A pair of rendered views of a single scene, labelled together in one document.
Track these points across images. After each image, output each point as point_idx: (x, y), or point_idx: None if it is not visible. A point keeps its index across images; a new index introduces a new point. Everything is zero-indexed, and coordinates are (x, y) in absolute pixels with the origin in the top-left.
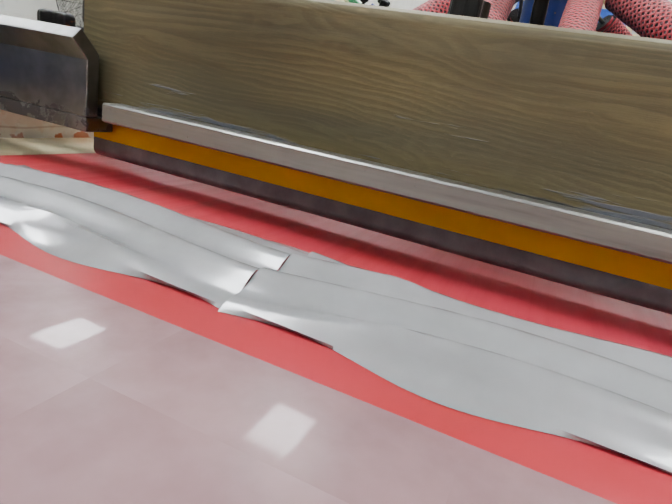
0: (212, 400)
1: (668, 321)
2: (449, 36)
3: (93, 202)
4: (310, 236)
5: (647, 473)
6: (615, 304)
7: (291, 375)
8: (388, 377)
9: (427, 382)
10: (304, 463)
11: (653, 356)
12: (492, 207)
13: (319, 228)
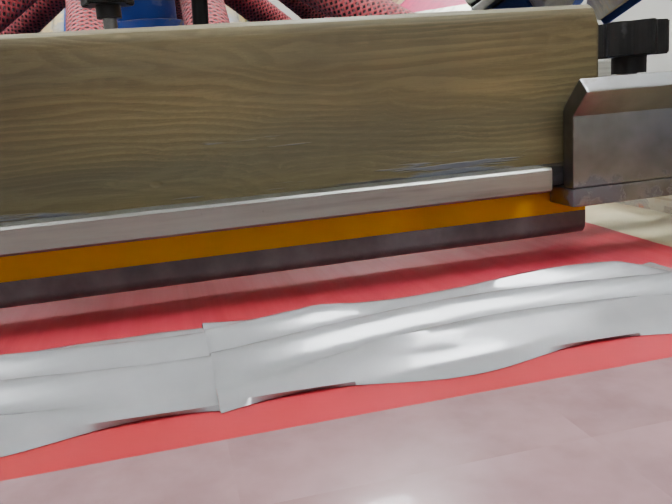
0: (353, 461)
1: (497, 249)
2: (234, 46)
3: None
4: (152, 315)
5: (614, 343)
6: (454, 253)
7: (366, 416)
8: (422, 378)
9: (448, 366)
10: (472, 450)
11: (538, 273)
12: (347, 204)
13: (143, 304)
